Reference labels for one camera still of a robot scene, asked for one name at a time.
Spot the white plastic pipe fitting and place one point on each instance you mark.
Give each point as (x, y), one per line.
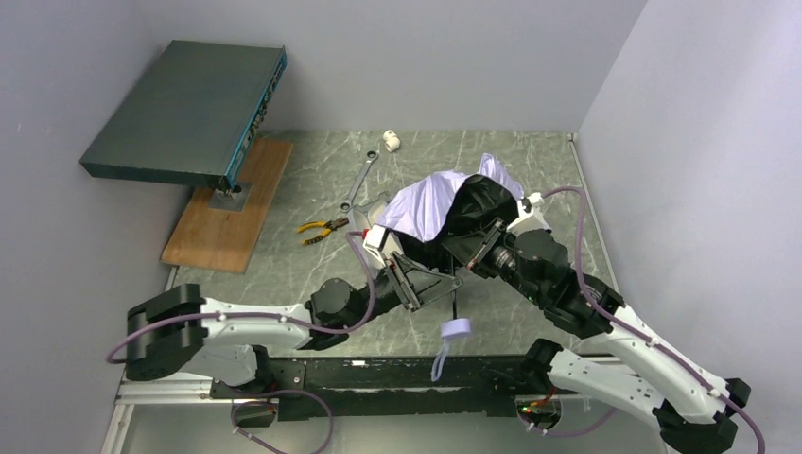
(391, 141)

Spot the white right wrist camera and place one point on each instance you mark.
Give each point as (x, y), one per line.
(531, 216)

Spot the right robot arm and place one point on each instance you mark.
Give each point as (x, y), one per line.
(691, 408)

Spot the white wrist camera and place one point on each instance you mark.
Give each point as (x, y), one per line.
(373, 244)
(531, 216)

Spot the yellow handled pliers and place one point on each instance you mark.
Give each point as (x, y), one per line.
(325, 228)

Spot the silver combination wrench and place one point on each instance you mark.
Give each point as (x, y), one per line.
(347, 203)

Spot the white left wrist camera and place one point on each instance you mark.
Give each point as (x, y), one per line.
(373, 244)

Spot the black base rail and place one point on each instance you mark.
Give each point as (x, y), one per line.
(307, 388)

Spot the purple folding umbrella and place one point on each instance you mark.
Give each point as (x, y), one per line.
(450, 203)

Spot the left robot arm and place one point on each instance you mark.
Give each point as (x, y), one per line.
(180, 330)

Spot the wooden board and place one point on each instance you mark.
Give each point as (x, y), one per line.
(220, 235)

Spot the dark teal network switch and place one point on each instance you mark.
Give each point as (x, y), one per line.
(191, 118)

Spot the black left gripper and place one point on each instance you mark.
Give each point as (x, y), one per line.
(400, 282)

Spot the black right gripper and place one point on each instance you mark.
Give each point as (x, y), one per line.
(483, 239)

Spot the grey metal stand bracket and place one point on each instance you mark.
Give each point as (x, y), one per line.
(228, 197)

